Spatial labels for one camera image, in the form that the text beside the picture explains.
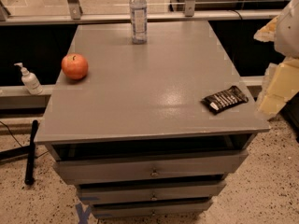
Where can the black pole stand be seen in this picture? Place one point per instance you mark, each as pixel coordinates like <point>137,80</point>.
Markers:
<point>28,151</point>

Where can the red apple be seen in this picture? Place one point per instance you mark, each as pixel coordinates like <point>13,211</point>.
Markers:
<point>75,66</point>

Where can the middle grey drawer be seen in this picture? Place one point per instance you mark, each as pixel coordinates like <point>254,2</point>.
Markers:
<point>154,192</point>

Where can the grey drawer cabinet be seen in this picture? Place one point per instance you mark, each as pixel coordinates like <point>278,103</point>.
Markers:
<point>146,100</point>

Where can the top grey drawer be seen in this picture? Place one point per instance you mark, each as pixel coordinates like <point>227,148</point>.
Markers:
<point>149,167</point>

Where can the metal railing frame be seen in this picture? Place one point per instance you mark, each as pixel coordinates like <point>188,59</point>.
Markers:
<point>32,12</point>

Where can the grey drawer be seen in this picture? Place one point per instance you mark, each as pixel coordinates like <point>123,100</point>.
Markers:
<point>149,167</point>
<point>154,192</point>
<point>150,208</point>

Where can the black snack bar wrapper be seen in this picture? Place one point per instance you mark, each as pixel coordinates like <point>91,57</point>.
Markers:
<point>223,100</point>

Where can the bottom grey drawer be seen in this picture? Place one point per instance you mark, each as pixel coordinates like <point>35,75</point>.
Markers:
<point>150,208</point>

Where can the white pump dispenser bottle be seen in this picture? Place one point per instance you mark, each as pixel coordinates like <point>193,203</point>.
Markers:
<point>29,80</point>

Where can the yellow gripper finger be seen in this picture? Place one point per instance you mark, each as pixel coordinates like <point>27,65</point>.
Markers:
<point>280,84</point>
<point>267,32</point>

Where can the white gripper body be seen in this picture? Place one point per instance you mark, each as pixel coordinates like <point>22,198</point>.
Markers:
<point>288,32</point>

